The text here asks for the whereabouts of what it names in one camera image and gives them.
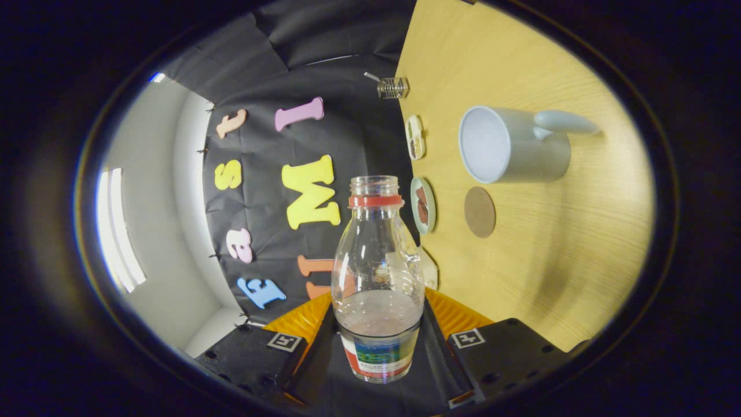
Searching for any white toaster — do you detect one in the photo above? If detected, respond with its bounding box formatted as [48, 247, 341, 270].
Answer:
[418, 246, 439, 290]

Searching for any white cup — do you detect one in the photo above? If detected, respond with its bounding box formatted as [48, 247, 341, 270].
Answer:
[458, 105, 601, 184]

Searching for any round brown coaster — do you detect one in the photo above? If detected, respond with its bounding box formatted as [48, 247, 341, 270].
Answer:
[464, 186, 497, 239]

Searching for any clear glass juice bottle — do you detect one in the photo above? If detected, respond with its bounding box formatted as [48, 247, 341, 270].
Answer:
[331, 175, 426, 384]

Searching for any wooden table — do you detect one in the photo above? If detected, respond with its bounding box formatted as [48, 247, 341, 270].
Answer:
[395, 0, 658, 353]

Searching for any white divided dish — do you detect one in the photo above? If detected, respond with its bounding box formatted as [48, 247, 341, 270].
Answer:
[405, 114, 426, 161]

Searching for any black backdrop cloth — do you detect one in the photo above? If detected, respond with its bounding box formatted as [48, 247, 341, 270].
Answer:
[156, 0, 417, 325]

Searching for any wire mesh utensil holder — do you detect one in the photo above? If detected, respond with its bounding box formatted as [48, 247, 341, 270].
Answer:
[377, 77, 410, 100]

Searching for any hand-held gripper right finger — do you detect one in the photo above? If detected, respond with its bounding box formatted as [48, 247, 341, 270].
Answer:
[418, 288, 592, 409]

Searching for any large ceiling light panel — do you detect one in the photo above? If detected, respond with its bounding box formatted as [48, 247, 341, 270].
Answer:
[96, 168, 146, 293]

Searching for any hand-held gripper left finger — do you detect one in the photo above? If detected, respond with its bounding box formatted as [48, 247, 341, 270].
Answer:
[196, 291, 349, 407]

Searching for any teal round plate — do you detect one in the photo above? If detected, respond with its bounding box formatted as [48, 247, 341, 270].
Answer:
[410, 177, 437, 235]

